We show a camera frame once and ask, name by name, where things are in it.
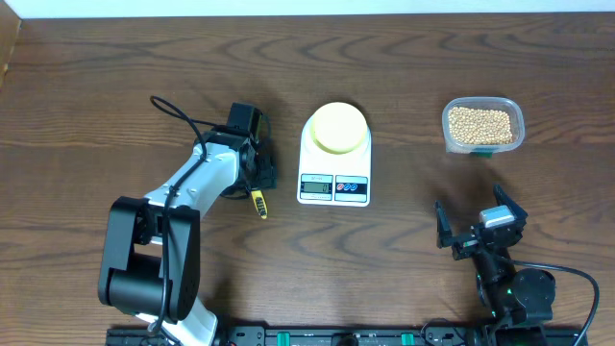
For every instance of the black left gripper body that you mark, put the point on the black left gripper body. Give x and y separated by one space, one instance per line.
264 172

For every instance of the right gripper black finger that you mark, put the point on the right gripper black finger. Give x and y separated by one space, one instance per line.
503 199
444 231

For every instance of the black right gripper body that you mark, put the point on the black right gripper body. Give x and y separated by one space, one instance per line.
465 246

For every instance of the yellow measuring cup scoop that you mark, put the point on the yellow measuring cup scoop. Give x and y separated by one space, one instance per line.
259 203

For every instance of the yellow bowl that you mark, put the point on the yellow bowl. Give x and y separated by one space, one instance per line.
338 128

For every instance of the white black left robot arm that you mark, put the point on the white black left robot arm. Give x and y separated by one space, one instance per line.
150 267

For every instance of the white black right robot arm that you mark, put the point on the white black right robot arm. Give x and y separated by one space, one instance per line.
520 300

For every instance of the white digital kitchen scale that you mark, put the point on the white digital kitchen scale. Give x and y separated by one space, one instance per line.
327 179

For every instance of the clear plastic container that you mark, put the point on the clear plastic container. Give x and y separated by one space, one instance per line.
485 103

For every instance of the soybeans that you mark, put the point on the soybeans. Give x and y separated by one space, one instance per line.
480 127

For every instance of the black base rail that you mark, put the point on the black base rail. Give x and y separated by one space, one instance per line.
430 335

